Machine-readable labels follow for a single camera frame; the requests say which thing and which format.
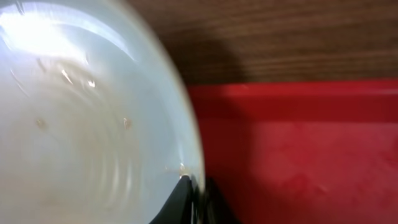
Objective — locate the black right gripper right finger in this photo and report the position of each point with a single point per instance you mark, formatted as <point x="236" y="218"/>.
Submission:
<point x="216" y="208"/>

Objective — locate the red plastic tray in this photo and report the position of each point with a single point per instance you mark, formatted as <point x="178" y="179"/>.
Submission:
<point x="302" y="152"/>

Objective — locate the white plate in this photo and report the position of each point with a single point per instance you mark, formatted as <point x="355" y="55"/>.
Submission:
<point x="96" y="124"/>

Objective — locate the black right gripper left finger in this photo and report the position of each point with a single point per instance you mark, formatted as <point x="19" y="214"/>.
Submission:
<point x="178" y="207"/>

